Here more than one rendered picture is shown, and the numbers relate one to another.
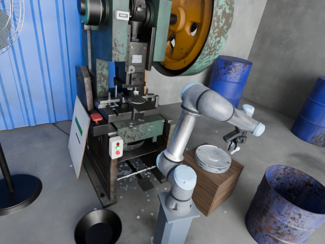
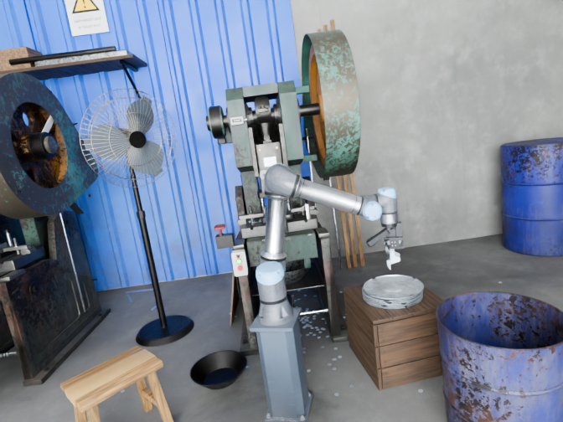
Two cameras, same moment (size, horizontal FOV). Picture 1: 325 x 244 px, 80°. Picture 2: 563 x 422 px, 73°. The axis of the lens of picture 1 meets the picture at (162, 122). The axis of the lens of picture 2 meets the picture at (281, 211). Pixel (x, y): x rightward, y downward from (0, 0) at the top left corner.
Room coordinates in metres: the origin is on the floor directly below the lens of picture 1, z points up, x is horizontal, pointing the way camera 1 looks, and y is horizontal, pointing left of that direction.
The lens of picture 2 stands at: (-0.40, -1.15, 1.21)
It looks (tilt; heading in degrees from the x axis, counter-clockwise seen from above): 11 degrees down; 38
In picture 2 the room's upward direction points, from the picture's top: 8 degrees counter-clockwise
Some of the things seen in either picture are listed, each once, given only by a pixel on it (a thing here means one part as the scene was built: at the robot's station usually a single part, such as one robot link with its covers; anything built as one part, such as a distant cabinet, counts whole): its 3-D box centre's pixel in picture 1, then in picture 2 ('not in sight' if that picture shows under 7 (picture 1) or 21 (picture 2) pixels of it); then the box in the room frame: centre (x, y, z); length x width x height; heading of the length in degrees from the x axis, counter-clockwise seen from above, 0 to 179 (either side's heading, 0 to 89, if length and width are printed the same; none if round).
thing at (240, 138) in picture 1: (239, 134); (392, 235); (1.17, -0.53, 0.71); 0.09 x 0.08 x 0.12; 112
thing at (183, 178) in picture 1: (183, 180); (271, 280); (0.75, -0.15, 0.62); 0.13 x 0.12 x 0.14; 35
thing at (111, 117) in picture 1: (128, 106); (278, 223); (1.42, 0.29, 0.68); 0.45 x 0.30 x 0.06; 129
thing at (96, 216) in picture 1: (98, 231); (219, 372); (0.77, 0.30, 0.04); 0.30 x 0.30 x 0.07
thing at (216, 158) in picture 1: (213, 155); (392, 286); (1.31, -0.46, 0.40); 0.29 x 0.29 x 0.01
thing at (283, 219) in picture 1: (282, 209); (500, 376); (1.01, -0.96, 0.24); 0.42 x 0.42 x 0.48
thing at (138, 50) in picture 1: (133, 61); (271, 165); (1.38, 0.26, 1.04); 0.17 x 0.15 x 0.30; 39
